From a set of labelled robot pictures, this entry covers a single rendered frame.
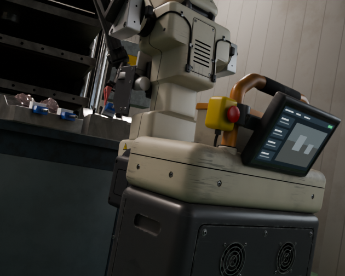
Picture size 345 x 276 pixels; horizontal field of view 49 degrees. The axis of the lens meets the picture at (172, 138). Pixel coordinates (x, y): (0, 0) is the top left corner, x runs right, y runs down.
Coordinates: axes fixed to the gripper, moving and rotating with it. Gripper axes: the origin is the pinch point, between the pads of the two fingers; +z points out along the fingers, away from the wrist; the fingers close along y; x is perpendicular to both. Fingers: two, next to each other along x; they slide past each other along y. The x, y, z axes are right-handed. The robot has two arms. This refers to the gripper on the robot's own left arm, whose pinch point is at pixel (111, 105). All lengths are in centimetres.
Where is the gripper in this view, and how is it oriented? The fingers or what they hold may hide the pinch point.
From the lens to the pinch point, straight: 162.8
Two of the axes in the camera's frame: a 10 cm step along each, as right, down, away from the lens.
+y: -8.7, -3.6, -3.4
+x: 4.0, -1.3, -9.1
